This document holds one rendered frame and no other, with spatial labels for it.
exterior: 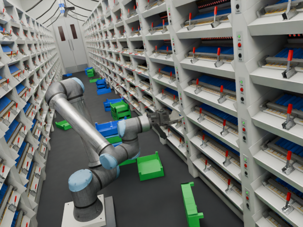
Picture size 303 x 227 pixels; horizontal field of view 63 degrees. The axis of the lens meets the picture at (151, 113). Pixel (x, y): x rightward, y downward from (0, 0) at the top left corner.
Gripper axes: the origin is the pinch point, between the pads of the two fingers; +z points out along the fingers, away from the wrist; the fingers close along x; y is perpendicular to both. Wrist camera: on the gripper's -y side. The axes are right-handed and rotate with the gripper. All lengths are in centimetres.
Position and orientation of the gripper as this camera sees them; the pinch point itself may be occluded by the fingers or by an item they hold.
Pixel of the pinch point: (181, 118)
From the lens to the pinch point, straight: 143.9
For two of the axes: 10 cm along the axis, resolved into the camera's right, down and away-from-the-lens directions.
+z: 9.4, -2.1, 2.5
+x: -3.0, -2.6, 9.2
